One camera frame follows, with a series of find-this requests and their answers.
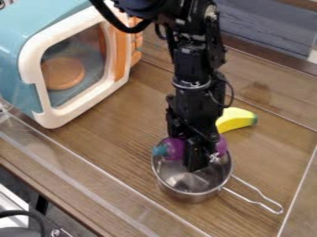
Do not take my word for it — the purple toy eggplant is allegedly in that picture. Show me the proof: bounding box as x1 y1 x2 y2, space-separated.
153 136 228 161

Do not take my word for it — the black cable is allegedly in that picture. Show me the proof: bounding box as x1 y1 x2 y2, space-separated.
0 209 44 237

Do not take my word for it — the yellow toy banana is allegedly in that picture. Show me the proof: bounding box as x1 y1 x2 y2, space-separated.
215 107 258 133

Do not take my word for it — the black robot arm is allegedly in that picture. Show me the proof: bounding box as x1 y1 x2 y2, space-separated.
88 0 226 172

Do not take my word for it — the silver pot with wire handle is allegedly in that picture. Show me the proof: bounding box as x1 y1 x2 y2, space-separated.
151 153 284 215

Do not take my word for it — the clear acrylic barrier panel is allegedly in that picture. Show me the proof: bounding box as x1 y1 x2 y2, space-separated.
0 100 209 237

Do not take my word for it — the blue toy microwave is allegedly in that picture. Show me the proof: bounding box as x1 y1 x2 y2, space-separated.
0 0 142 129

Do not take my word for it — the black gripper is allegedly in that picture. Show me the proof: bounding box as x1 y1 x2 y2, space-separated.
165 78 228 173

